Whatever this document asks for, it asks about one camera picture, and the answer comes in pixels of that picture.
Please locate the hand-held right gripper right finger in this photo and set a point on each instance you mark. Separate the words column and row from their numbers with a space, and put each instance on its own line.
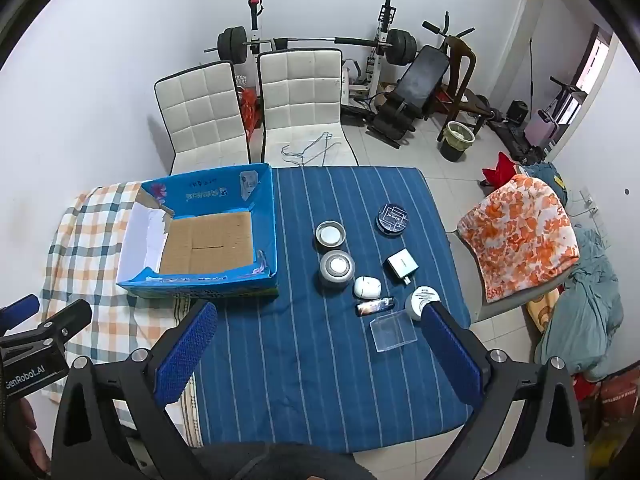
column 450, row 355

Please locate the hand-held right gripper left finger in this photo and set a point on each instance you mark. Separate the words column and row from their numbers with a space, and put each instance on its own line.
column 186, row 350

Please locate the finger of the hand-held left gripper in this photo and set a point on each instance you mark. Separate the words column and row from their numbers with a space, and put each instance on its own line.
column 60, row 322
column 20, row 307

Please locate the blue printed cardboard box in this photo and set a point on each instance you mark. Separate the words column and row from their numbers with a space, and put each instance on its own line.
column 210, row 240

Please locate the black round compact case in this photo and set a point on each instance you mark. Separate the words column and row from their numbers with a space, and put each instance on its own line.
column 393, row 217

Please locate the silver round tin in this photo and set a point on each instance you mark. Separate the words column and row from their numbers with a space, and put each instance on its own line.
column 336, row 267
column 330, row 235

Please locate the person's left hand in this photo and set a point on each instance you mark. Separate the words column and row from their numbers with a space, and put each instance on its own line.
column 31, row 435

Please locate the clear plastic box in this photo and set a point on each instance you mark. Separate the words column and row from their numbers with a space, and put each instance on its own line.
column 394, row 332

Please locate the white round jar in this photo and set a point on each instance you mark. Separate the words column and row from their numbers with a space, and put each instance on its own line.
column 416, row 302

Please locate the grey chair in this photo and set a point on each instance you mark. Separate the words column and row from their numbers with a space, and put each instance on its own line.
column 500, row 310

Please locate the orange checked cloth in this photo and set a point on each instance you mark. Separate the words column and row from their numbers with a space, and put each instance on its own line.
column 85, row 240

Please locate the printed lighter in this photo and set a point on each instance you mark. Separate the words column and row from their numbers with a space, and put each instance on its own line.
column 375, row 306

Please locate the white charger plug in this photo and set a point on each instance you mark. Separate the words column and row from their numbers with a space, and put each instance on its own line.
column 400, row 264

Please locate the white earbuds case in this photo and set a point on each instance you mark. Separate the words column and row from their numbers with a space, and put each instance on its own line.
column 367, row 287

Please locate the blue striped tablecloth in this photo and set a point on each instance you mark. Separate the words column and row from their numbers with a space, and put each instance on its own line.
column 310, row 375

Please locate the orange floral cloth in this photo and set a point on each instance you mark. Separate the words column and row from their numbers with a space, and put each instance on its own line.
column 520, row 240

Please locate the teal blanket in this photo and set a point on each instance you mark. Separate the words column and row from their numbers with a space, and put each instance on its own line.
column 585, row 310

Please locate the red cloth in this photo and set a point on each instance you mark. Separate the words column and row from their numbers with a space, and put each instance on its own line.
column 500, row 170

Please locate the black trash bin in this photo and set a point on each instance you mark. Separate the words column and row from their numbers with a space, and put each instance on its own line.
column 456, row 142

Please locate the white padded chair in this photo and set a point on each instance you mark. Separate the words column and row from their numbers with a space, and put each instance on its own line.
column 202, row 115
column 300, row 90

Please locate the pink suitcase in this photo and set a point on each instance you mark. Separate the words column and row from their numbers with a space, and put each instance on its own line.
column 544, row 127

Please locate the red plastic bag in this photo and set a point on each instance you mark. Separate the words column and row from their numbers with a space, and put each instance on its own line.
column 248, row 110

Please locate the brown wooden chair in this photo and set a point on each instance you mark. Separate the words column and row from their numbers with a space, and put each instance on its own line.
column 462, row 55

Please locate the white barbell rack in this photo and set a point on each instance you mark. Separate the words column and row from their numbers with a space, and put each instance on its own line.
column 382, row 35

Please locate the black barbell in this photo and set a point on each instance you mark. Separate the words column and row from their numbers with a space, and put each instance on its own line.
column 300, row 40

